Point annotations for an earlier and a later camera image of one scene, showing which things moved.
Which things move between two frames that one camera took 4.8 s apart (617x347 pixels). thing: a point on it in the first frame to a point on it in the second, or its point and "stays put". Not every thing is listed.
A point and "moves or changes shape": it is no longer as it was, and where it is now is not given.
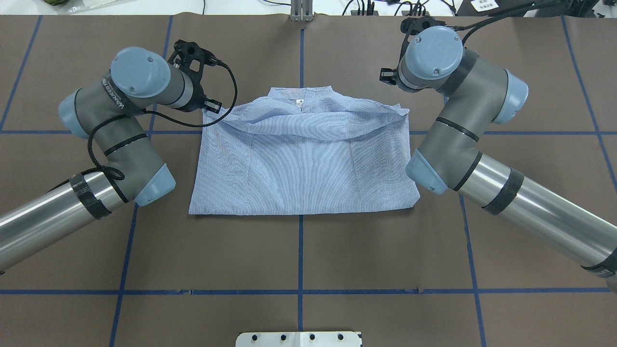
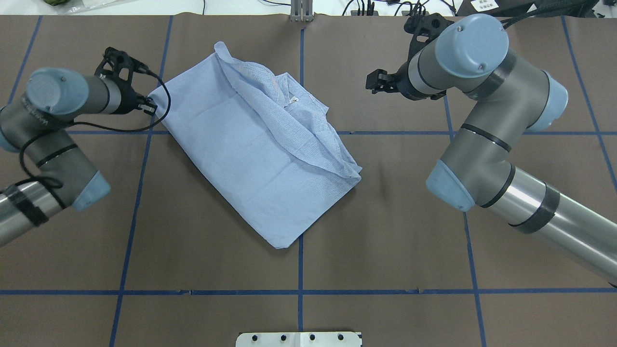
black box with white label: x=487 y=7 stays put
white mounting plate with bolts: x=298 y=339 stays put
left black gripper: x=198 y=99 to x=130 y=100
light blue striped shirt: x=307 y=150 moves or changes shape
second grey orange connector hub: x=415 y=13 stays put
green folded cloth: x=55 y=2 stays put
